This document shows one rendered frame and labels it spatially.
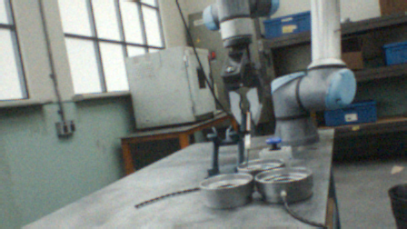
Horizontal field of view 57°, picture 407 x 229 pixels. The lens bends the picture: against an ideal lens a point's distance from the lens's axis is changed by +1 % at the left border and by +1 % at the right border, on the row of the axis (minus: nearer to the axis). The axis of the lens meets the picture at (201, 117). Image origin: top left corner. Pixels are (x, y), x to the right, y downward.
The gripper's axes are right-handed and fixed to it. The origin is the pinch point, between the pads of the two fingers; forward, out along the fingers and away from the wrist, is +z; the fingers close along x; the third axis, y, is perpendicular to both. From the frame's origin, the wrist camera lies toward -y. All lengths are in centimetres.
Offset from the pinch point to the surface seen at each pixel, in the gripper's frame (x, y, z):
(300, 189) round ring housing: -14.0, -22.1, 10.9
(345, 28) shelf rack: -18, 328, -51
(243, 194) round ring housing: -4.1, -23.8, 10.8
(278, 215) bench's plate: -11.2, -28.9, 13.1
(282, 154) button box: -6.3, 2.9, 9.5
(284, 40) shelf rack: 43, 325, -52
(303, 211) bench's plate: -15.0, -26.9, 13.1
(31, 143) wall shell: 161, 79, 4
